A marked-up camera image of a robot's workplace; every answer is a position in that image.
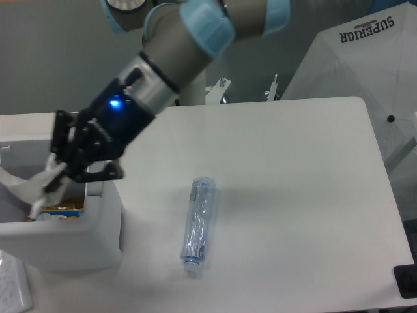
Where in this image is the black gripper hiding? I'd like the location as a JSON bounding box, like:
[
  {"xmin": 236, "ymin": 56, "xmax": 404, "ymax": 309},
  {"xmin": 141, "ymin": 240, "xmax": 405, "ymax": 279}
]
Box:
[{"xmin": 44, "ymin": 78, "xmax": 155, "ymax": 193}]

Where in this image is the crushed clear plastic bottle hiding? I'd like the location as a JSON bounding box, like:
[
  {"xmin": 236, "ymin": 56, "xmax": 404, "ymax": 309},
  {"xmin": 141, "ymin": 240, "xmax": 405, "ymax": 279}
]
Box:
[{"xmin": 180, "ymin": 177, "xmax": 216, "ymax": 273}]

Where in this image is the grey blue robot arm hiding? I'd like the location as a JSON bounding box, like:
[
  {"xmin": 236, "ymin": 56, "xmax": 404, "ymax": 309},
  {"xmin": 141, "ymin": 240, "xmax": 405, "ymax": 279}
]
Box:
[{"xmin": 44, "ymin": 1, "xmax": 291, "ymax": 193}]

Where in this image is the colourful snack package trash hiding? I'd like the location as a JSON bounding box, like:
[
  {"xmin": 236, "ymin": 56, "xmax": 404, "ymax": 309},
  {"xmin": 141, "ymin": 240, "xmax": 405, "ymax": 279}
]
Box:
[{"xmin": 27, "ymin": 201, "xmax": 84, "ymax": 222}]

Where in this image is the white plastic trash can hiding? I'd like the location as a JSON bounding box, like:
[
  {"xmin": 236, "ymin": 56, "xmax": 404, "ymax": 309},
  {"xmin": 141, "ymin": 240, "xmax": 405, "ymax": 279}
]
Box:
[{"xmin": 0, "ymin": 132, "xmax": 126, "ymax": 273}]

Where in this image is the white paper sheet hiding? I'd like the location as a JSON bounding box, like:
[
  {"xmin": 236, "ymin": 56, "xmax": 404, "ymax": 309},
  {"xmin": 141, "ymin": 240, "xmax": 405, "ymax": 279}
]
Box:
[{"xmin": 1, "ymin": 250, "xmax": 34, "ymax": 312}]

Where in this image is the white umbrella with lettering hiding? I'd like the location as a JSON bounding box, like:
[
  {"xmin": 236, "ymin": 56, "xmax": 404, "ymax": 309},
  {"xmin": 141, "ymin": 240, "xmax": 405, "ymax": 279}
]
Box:
[{"xmin": 282, "ymin": 2, "xmax": 416, "ymax": 160}]

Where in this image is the black device at table edge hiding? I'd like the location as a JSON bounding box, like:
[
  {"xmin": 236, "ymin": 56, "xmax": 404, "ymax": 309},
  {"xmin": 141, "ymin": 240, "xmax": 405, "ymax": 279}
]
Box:
[{"xmin": 394, "ymin": 264, "xmax": 417, "ymax": 299}]

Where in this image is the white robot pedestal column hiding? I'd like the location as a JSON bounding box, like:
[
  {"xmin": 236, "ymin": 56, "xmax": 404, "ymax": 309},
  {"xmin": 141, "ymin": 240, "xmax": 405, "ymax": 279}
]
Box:
[{"xmin": 178, "ymin": 70, "xmax": 206, "ymax": 106}]

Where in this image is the white metal base bracket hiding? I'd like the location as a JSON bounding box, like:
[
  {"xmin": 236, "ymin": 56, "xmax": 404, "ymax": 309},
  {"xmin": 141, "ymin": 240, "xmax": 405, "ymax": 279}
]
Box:
[{"xmin": 205, "ymin": 73, "xmax": 281, "ymax": 105}]

